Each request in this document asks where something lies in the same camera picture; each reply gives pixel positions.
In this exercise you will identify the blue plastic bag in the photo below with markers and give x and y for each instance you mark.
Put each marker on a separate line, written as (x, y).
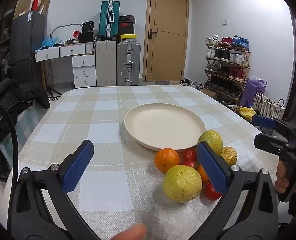
(49, 42)

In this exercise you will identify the rows of shoes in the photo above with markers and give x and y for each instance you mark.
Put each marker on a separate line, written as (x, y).
(225, 55)

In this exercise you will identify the pale yellow guava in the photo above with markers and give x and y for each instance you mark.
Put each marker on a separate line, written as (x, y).
(182, 183)

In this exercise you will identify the curved metal pipe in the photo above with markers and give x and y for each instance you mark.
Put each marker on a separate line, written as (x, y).
(62, 25)

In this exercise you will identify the scattered loose sneakers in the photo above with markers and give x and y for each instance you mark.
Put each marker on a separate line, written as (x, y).
(190, 83)

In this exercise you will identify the black bag with white label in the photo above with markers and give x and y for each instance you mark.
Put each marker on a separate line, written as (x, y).
(88, 26)

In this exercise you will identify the dark grey refrigerator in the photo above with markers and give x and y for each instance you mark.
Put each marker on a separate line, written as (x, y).
(27, 42)

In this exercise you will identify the black jacket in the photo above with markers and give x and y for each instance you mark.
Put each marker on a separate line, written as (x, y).
(12, 95)

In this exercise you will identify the yellow cloth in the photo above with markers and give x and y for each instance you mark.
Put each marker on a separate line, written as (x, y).
(245, 112)

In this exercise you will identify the brown cardboard box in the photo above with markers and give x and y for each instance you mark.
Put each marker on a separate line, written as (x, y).
(44, 6)

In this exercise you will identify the orange mandarin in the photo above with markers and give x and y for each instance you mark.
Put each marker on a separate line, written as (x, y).
(166, 160)
(201, 176)

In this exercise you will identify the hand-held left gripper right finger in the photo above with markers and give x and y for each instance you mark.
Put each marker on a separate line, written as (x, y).
(211, 167)

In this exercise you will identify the white desk with drawers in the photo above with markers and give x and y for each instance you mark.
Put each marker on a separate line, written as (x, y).
(84, 67)

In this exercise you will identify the wooden door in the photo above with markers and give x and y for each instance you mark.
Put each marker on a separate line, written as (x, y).
(168, 55)

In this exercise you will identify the yellow and black shoe box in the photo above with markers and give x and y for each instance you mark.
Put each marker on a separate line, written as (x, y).
(128, 38)

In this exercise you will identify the black shoe box red logo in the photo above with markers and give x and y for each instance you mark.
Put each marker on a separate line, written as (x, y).
(126, 24)

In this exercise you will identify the silver suitcase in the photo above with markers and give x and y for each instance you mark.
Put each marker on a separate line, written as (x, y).
(127, 62)

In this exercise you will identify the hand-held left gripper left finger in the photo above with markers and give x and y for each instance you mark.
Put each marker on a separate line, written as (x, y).
(77, 167)

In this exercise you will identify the woven basket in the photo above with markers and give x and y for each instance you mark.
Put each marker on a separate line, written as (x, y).
(265, 107)

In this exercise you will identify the teal suitcase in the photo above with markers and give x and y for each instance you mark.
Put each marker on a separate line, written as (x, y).
(109, 17)

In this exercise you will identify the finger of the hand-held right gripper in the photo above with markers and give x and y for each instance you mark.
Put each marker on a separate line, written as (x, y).
(263, 122)
(268, 142)

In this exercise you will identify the red cherry tomato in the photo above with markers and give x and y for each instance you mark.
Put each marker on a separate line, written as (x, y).
(189, 155)
(190, 164)
(211, 192)

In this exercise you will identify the person's right hand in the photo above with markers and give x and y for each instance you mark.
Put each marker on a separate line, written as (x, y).
(280, 180)

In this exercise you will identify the purple bag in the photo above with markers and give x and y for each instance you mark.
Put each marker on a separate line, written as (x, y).
(250, 90)

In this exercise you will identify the cream round plate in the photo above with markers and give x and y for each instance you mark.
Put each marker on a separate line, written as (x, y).
(163, 125)

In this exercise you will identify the person's left hand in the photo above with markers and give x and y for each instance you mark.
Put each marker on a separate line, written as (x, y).
(131, 232)

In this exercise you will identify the dark display cabinet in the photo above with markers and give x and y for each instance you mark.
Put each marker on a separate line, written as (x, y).
(2, 42)

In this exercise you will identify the beige suitcase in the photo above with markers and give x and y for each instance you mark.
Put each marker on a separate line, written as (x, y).
(105, 62)

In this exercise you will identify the plain black shoe box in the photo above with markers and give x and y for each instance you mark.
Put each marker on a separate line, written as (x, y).
(126, 31)

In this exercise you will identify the small yellow guava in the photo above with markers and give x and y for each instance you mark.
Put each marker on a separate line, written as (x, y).
(229, 155)

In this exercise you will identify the small cardboard box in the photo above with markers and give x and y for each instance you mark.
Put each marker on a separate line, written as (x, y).
(208, 93)

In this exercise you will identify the checked tablecloth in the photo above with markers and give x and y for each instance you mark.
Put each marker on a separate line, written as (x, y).
(100, 130)

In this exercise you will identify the wooden shoe rack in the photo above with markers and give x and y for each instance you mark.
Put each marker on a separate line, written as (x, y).
(244, 66)

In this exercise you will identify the large green guava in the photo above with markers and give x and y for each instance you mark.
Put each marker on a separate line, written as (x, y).
(213, 138)

